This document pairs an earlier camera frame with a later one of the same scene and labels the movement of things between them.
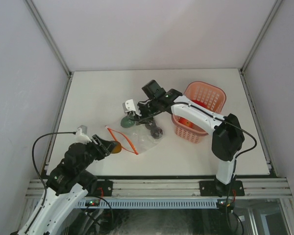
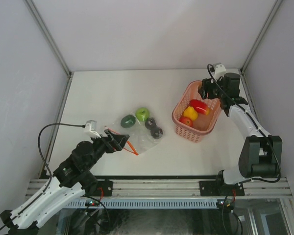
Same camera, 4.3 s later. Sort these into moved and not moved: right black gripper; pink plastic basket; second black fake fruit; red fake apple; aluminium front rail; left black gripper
Moved: right black gripper; left black gripper
Not moved: pink plastic basket; aluminium front rail; second black fake fruit; red fake apple
